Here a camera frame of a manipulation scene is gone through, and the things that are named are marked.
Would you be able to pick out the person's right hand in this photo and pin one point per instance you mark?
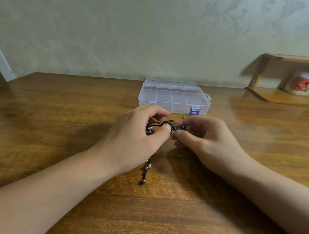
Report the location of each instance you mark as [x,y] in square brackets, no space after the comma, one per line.
[215,144]

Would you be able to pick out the person's left hand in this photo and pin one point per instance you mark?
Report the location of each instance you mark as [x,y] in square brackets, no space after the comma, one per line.
[128,142]

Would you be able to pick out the clear plastic organizer box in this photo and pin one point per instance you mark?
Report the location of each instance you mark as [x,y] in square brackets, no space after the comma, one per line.
[174,96]

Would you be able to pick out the person's right forearm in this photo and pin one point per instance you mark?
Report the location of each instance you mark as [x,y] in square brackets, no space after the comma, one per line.
[277,200]

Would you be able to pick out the person's left forearm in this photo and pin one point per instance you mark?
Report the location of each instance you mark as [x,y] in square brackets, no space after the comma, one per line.
[46,197]

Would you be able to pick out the wooden shelf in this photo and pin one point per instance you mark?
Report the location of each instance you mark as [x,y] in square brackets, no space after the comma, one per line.
[280,95]

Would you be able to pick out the white printed mug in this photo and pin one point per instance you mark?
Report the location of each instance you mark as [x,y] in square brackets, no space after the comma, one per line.
[299,84]

